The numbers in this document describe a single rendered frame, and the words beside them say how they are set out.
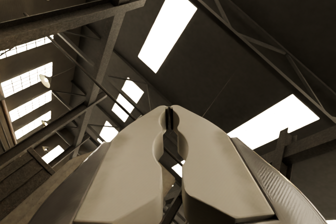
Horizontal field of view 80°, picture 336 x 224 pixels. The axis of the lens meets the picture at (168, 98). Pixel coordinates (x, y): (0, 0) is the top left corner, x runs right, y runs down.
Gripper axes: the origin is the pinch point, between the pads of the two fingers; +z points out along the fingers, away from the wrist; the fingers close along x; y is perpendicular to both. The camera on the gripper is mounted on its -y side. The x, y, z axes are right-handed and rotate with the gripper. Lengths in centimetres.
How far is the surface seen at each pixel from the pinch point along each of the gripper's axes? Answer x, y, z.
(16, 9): -506, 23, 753
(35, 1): -462, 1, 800
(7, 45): -259, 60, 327
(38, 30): -224, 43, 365
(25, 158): -220, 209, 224
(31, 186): -202, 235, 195
